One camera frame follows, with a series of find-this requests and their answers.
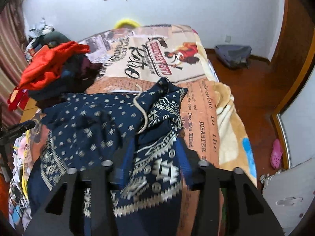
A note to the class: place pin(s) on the red folded garment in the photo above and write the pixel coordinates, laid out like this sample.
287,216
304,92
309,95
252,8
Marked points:
47,65

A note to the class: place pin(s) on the wooden door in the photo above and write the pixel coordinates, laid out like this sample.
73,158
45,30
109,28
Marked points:
294,53

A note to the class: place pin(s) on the white sliding wardrobe door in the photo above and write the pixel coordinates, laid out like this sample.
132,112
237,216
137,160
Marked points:
294,121

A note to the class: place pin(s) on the grey backpack on floor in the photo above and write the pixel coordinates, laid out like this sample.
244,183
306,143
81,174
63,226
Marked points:
233,56

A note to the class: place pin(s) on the red plush toy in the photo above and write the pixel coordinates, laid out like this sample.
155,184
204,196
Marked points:
18,99

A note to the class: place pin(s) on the printed bed blanket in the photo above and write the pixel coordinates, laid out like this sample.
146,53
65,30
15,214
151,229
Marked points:
133,60

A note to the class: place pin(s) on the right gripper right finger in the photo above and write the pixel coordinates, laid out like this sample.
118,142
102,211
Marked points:
247,212

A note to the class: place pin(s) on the white wall socket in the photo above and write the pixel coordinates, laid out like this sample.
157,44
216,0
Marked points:
228,39

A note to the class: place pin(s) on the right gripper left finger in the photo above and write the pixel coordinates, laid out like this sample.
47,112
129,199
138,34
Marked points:
80,204

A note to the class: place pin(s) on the yellow round object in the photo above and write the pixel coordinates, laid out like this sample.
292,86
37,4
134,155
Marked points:
126,23

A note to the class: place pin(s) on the clutter pile on box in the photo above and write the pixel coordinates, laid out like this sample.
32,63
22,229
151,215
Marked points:
41,34

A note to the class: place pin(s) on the pink clog shoe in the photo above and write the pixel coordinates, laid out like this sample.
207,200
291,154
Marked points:
276,154

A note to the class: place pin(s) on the dark folded clothes stack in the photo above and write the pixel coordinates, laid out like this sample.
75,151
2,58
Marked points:
78,74

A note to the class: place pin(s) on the striped pink curtain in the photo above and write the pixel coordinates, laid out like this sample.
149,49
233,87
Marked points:
13,62

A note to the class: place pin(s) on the white suitcase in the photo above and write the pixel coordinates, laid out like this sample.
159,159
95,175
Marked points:
290,193

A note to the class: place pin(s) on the navy patterned hooded jacket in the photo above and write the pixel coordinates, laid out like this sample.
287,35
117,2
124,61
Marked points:
138,133

